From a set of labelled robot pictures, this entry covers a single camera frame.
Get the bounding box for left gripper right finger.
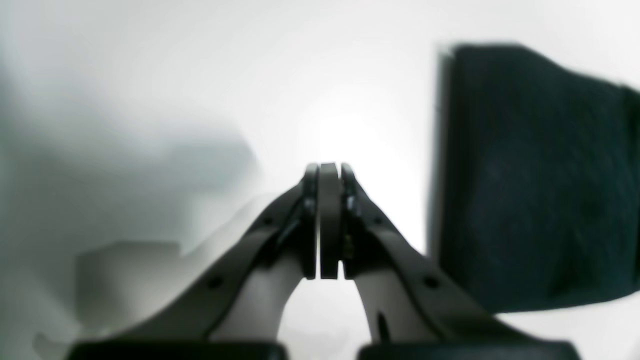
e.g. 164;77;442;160
330;162;579;360

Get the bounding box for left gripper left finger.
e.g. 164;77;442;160
68;163;330;360

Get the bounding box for black T-shirt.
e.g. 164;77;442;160
438;44;639;313

